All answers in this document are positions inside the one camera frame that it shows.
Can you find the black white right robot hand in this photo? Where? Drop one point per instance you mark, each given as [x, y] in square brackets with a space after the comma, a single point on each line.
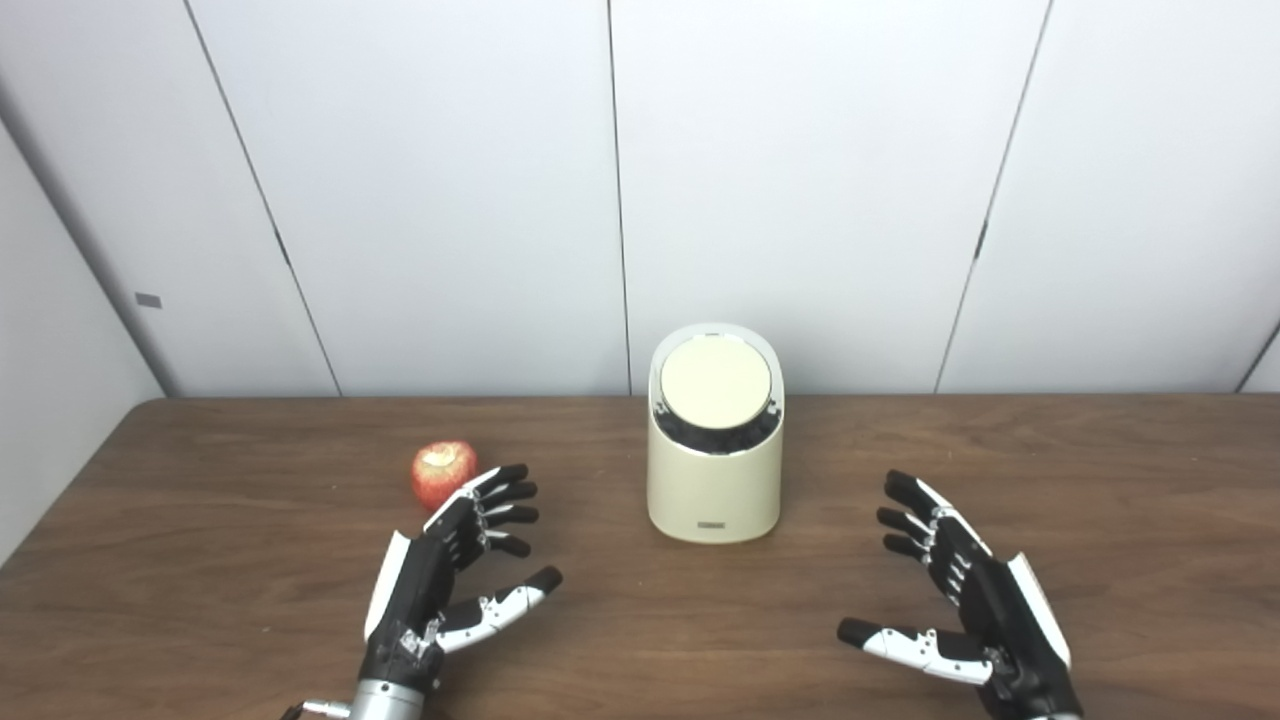
[1005, 610]

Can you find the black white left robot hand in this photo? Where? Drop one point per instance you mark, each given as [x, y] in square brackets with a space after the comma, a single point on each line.
[415, 585]

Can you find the red apple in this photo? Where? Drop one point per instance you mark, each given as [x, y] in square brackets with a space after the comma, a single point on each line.
[438, 472]

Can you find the round cream bin lid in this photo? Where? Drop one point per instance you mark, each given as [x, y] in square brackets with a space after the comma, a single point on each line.
[715, 383]

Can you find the cream-colored bin body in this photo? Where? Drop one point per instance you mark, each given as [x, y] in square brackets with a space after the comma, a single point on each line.
[712, 495]

